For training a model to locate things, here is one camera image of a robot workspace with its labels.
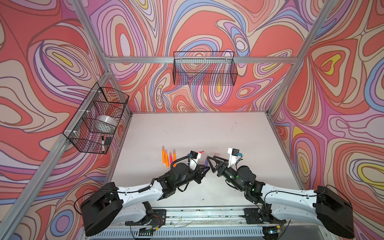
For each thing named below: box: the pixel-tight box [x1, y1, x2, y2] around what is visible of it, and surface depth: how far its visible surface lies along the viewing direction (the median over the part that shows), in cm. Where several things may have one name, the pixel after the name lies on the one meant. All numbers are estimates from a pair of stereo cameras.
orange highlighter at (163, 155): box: [161, 145, 166, 165], surface depth 98 cm
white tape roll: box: [95, 115, 119, 128], surface depth 73 cm
